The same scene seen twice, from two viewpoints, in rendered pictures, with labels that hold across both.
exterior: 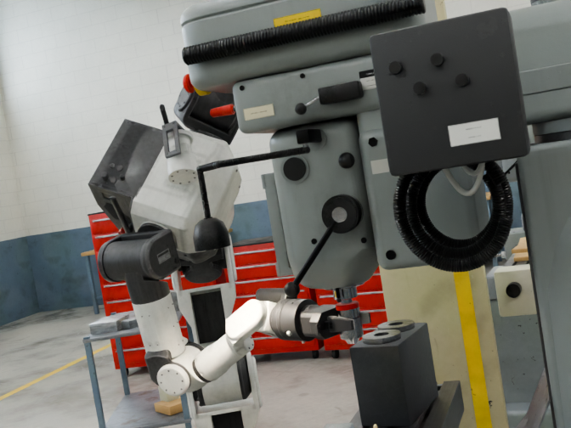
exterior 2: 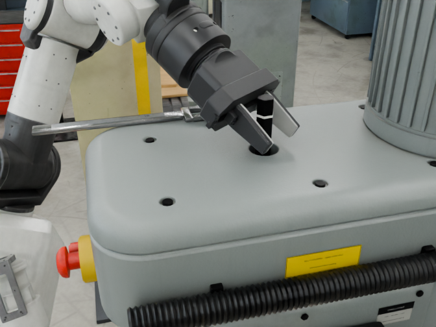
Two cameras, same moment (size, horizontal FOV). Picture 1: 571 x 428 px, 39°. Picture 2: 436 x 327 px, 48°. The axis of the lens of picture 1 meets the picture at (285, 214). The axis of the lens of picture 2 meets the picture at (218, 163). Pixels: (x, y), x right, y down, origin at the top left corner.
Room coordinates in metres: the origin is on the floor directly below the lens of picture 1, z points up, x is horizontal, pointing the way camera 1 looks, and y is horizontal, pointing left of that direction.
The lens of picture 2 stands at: (1.18, 0.25, 2.18)
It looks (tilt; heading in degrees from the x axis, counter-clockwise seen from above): 30 degrees down; 327
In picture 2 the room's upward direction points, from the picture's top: straight up
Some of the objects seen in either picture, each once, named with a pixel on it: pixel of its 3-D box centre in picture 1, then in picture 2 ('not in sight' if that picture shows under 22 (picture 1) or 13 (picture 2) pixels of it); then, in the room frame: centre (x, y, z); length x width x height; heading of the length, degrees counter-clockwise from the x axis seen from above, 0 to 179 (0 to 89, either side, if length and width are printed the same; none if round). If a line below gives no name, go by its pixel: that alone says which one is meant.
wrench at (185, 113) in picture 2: not in sight; (124, 121); (1.77, 0.02, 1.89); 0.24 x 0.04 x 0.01; 71
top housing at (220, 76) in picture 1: (310, 31); (272, 199); (1.60, -0.11, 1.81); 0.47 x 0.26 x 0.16; 71
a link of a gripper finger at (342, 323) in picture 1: (339, 324); not in sight; (1.58, -0.07, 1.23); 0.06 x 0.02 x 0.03; 47
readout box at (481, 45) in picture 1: (449, 94); not in sight; (1.19, -0.27, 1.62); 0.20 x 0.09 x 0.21; 71
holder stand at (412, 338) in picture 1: (394, 369); not in sight; (1.91, -0.20, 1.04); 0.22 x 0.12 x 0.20; 152
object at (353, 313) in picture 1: (349, 322); not in sight; (1.61, -0.09, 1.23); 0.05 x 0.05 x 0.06
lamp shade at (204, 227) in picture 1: (210, 233); not in sight; (1.62, 0.15, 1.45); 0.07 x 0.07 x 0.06
